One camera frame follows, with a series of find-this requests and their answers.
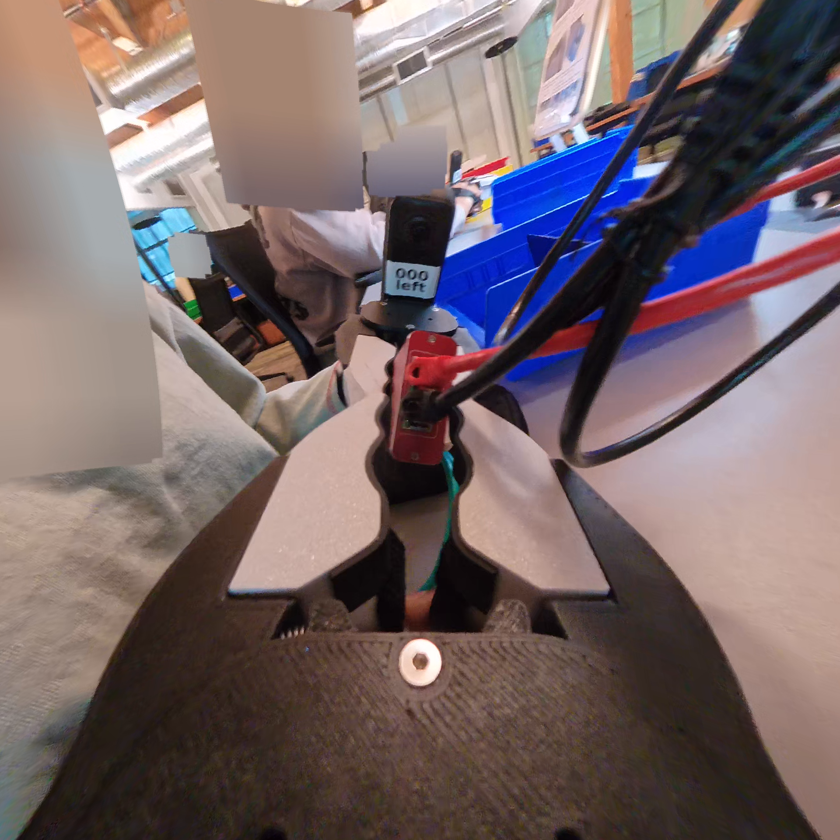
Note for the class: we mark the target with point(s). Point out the blue plastic bin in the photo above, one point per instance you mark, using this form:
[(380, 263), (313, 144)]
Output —
[(551, 177), (466, 289)]

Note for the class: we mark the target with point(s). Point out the person's left forearm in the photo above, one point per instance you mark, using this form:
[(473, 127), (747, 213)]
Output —
[(295, 407)]

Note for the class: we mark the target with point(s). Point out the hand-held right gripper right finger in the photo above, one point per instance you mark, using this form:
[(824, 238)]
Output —
[(525, 518)]

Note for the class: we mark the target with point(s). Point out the person's beige sweatshirt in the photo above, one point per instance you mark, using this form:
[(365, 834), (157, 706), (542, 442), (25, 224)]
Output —
[(98, 525)]

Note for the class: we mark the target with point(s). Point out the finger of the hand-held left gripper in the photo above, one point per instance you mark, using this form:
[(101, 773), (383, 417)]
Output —
[(367, 367), (467, 342)]

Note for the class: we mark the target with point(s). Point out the person's right hand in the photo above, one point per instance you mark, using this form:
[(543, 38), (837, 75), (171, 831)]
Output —
[(420, 610)]

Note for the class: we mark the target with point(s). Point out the white document stand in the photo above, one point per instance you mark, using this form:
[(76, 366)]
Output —
[(564, 65)]

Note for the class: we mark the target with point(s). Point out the black office chair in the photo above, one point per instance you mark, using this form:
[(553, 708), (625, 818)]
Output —
[(262, 295)]

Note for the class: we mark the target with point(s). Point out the red ethernet splitter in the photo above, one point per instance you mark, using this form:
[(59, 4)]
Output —
[(426, 449)]

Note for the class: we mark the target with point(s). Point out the red plastic bin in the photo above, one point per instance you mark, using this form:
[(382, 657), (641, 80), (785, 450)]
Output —
[(485, 165)]

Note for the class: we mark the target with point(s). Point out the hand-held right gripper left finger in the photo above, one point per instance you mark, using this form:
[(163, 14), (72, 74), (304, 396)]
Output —
[(315, 518)]

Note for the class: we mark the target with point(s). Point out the black floor lamp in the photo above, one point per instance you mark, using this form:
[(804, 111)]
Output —
[(502, 47)]

